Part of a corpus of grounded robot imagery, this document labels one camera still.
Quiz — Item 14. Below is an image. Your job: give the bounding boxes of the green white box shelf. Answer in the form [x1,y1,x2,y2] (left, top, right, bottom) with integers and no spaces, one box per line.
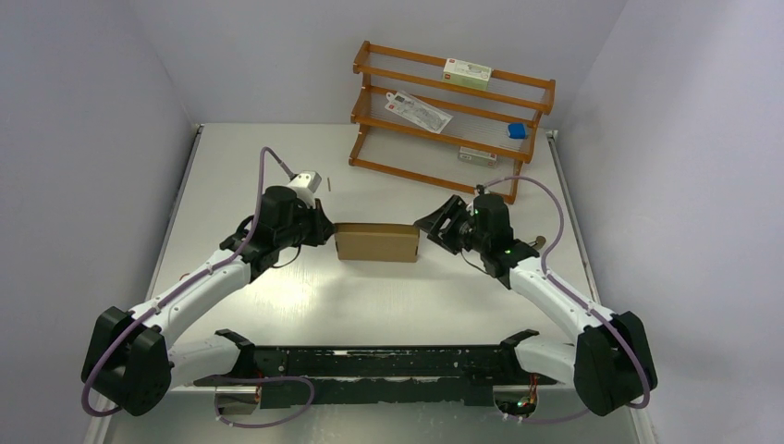
[442,58,493,91]
[458,146,497,168]

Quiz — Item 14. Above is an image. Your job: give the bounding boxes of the green white box bottom shelf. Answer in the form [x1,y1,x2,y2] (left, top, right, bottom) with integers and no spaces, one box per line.
[458,146,497,168]

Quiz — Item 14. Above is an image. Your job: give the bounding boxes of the small brown round knob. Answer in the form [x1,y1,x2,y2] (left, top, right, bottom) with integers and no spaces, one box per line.
[529,236,546,251]

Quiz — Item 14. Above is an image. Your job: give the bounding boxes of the brown cardboard box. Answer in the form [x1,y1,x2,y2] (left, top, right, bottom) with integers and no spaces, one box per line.
[335,223,420,263]

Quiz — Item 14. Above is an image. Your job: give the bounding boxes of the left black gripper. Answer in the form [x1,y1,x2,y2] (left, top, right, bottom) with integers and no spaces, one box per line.
[276,197,337,250]

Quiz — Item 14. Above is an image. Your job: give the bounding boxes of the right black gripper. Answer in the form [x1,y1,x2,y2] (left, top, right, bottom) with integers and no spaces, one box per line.
[413,194,489,254]

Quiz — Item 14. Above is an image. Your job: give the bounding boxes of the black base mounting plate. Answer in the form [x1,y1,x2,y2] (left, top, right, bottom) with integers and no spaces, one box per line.
[194,338,553,409]

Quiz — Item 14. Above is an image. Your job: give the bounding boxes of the green white box top shelf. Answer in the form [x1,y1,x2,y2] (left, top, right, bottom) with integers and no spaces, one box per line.
[442,58,493,91]

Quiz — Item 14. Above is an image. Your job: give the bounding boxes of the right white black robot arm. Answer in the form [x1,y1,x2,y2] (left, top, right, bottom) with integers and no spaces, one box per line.
[414,194,657,416]

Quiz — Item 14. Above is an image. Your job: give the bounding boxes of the small blue object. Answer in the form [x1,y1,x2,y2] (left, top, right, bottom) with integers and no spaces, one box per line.
[507,123,528,140]

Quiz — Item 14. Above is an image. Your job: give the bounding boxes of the orange wooden shelf rack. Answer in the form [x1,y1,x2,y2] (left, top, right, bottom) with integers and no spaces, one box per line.
[349,41,556,192]

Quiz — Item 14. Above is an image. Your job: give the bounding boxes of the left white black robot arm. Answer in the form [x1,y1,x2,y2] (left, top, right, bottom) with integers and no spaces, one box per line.
[81,179,335,417]

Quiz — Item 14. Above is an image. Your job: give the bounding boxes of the aluminium frame rail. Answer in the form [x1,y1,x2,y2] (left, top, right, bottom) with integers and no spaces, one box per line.
[84,392,655,443]

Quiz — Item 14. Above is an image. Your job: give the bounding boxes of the clear plastic packet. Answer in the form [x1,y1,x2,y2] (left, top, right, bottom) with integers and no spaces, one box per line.
[385,91,453,134]

